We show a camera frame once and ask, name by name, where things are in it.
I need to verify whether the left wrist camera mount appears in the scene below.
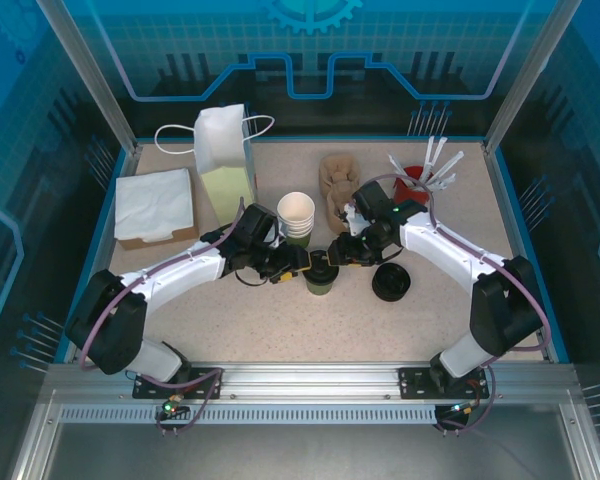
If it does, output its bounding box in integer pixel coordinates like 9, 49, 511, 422
265, 219, 287, 249

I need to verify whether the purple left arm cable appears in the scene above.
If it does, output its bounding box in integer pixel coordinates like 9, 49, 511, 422
79, 197, 246, 436

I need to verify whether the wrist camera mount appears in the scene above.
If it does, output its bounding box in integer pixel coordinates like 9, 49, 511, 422
265, 219, 287, 249
342, 202, 365, 235

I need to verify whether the black cup lid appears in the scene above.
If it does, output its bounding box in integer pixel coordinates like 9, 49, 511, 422
303, 249, 339, 282

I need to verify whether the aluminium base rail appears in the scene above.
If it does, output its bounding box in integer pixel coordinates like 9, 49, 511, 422
44, 362, 581, 401

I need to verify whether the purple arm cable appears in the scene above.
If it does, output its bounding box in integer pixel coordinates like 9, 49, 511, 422
349, 173, 554, 436
79, 197, 246, 436

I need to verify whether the brown pulp cup carrier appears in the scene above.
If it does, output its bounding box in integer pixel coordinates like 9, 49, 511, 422
319, 155, 364, 201

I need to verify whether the red straw holder cup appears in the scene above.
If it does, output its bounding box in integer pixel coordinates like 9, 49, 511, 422
393, 164, 431, 204

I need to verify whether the paper bag with white handles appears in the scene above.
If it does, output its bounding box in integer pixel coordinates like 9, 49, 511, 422
154, 103, 276, 229

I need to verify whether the brown pulp carrier stack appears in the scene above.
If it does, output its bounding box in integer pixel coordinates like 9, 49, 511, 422
319, 167, 356, 235

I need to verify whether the white napkin stack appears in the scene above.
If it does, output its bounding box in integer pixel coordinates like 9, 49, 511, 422
114, 168, 191, 242

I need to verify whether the black lid stack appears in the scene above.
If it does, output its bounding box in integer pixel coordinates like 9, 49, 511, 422
371, 262, 412, 303

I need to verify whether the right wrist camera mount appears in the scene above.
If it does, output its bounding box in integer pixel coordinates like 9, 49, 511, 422
342, 202, 365, 235

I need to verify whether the aluminium frame post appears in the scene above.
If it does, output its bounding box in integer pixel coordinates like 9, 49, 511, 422
34, 0, 142, 156
482, 0, 587, 156

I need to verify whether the steel front shelf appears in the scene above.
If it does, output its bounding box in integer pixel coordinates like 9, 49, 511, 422
9, 389, 600, 480

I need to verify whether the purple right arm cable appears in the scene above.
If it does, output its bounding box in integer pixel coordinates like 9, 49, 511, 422
349, 173, 554, 436

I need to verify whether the green paper cup stack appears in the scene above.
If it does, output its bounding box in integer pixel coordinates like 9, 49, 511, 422
276, 192, 316, 250

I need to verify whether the slotted grey cable duct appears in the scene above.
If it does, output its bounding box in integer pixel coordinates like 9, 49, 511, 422
57, 405, 441, 425

